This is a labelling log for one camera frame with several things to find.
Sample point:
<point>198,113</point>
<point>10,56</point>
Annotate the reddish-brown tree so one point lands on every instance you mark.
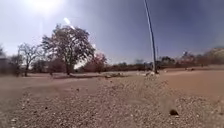
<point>98,62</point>

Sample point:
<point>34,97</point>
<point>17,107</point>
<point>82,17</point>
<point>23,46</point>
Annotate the brown gravelly dirt ground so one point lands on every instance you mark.
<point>116,96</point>

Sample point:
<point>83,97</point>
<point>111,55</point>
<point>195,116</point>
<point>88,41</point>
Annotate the large broad leafy tree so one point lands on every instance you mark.
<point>68,46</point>

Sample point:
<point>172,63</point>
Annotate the tall thin dark pole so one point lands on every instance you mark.
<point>150,33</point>

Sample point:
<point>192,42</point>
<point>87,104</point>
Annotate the distant row of trees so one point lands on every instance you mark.
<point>166,61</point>

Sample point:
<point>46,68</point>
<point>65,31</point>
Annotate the dark round stone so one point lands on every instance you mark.
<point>173,112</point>

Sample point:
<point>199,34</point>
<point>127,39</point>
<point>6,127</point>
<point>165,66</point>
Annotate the bare branchy tree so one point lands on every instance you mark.
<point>28,55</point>

